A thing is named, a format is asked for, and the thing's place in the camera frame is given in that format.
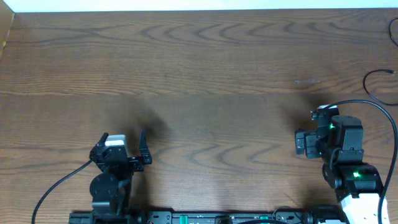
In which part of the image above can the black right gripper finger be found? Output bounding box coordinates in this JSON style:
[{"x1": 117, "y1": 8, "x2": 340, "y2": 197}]
[
  {"x1": 295, "y1": 129, "x2": 306, "y2": 155},
  {"x1": 305, "y1": 142, "x2": 317, "y2": 158}
]

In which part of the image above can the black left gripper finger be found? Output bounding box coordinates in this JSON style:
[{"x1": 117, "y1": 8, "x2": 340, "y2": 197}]
[
  {"x1": 139, "y1": 130, "x2": 152, "y2": 165},
  {"x1": 89, "y1": 133, "x2": 109, "y2": 162}
]

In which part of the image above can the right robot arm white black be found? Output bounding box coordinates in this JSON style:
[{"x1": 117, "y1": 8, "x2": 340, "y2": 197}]
[{"x1": 295, "y1": 105, "x2": 389, "y2": 224}]

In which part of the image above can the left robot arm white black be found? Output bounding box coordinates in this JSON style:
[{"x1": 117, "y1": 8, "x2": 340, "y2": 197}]
[{"x1": 89, "y1": 131, "x2": 152, "y2": 217}]

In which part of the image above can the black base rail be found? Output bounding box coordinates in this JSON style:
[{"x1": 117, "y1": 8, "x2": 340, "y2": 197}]
[{"x1": 68, "y1": 205, "x2": 349, "y2": 224}]

